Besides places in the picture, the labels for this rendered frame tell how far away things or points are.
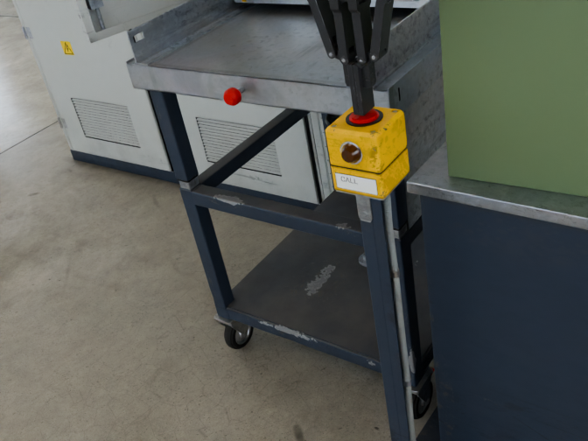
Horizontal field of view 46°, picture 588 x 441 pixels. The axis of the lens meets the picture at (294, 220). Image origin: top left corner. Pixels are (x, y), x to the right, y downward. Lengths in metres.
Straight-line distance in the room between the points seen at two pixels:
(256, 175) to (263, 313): 0.79
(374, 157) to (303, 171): 1.40
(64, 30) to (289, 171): 1.06
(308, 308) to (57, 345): 0.82
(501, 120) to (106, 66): 1.96
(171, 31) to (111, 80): 1.21
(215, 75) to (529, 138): 0.62
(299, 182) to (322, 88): 1.15
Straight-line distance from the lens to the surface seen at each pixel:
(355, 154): 0.90
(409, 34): 1.25
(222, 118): 2.41
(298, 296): 1.79
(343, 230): 1.37
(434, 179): 1.06
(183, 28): 1.58
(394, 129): 0.92
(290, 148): 2.27
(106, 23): 1.79
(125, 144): 2.90
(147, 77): 1.49
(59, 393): 2.04
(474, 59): 0.97
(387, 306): 1.09
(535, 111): 0.97
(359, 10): 0.85
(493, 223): 1.05
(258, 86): 1.28
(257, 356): 1.91
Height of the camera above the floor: 1.30
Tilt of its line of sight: 33 degrees down
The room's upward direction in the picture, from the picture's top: 12 degrees counter-clockwise
